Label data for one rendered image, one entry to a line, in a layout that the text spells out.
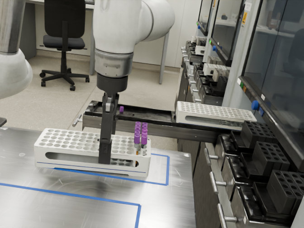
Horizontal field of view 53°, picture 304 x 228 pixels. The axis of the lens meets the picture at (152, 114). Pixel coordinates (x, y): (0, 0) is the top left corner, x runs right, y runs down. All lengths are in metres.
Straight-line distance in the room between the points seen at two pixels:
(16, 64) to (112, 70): 0.64
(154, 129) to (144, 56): 3.62
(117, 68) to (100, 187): 0.29
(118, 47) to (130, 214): 0.37
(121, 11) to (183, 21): 3.97
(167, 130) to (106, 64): 0.51
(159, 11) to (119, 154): 0.37
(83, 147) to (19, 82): 0.61
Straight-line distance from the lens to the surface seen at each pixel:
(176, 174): 0.85
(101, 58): 0.70
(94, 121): 1.15
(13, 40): 1.25
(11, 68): 1.28
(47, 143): 0.82
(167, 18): 0.81
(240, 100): 1.28
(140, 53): 4.71
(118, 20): 0.67
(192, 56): 2.35
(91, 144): 0.81
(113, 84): 0.72
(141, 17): 0.70
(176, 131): 1.14
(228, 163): 0.98
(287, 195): 0.79
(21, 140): 0.97
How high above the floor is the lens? 1.30
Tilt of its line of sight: 24 degrees down
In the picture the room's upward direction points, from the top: 8 degrees clockwise
